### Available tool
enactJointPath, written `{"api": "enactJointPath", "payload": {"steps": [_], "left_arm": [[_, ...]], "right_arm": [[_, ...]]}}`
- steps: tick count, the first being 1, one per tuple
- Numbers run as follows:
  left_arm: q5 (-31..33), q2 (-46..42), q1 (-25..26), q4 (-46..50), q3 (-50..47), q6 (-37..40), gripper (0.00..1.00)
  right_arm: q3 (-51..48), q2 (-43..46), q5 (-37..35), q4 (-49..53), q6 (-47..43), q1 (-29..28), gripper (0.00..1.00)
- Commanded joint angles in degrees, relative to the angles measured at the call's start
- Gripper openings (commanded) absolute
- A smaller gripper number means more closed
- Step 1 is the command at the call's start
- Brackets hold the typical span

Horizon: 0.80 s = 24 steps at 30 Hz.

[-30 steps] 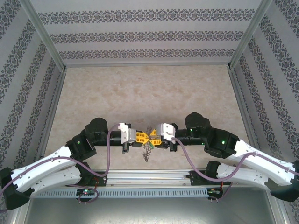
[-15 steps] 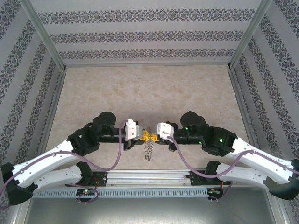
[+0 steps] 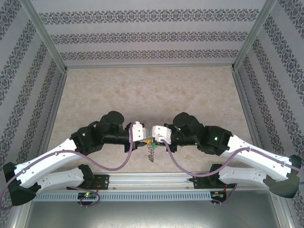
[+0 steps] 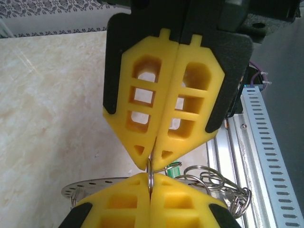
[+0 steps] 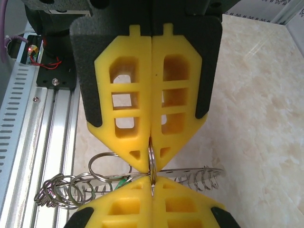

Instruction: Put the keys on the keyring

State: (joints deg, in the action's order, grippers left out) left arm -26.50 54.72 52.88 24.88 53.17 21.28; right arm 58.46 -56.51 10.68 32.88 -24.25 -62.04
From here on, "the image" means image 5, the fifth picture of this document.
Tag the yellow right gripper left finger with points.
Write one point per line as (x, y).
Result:
(142, 213)

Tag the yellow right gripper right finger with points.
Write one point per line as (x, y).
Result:
(161, 213)

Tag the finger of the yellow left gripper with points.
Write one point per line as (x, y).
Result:
(156, 107)
(145, 107)

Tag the green-headed key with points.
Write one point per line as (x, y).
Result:
(122, 184)

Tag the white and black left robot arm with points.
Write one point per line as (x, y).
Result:
(58, 45)

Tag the left circuit board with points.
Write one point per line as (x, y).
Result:
(33, 53)

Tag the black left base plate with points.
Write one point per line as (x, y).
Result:
(47, 79)

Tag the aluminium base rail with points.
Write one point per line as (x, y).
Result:
(47, 142)

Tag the aluminium corner post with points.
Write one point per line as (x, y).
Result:
(289, 14)

